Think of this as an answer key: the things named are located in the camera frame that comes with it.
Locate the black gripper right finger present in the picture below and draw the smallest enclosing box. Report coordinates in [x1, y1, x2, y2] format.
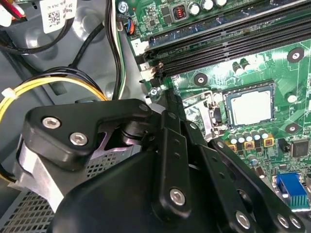
[173, 93, 307, 233]

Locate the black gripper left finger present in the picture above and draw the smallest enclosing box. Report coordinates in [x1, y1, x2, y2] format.
[13, 89, 193, 222]

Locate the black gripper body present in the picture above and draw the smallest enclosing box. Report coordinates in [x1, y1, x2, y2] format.
[50, 145, 234, 233]

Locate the silver topped CPU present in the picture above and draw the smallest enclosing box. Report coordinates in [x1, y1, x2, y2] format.
[229, 90, 273, 126]

